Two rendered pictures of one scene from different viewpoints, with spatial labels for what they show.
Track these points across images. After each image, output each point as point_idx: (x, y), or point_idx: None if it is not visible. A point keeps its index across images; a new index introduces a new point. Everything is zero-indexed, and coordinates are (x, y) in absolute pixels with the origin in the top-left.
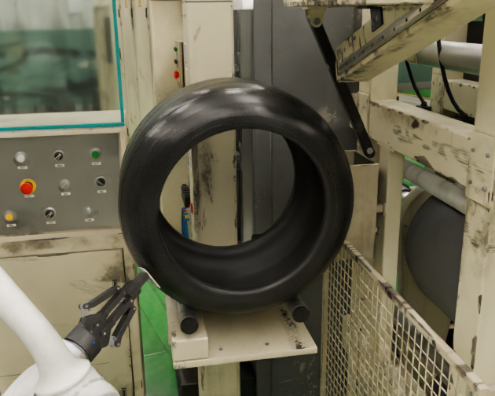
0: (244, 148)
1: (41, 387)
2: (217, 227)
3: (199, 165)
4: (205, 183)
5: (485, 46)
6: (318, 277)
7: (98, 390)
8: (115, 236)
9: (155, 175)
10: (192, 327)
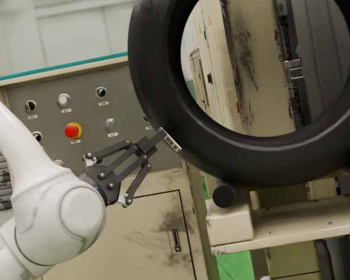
0: (303, 49)
1: (14, 190)
2: (268, 120)
3: (236, 47)
4: (246, 68)
5: None
6: None
7: (72, 182)
8: (169, 176)
9: (158, 12)
10: (227, 197)
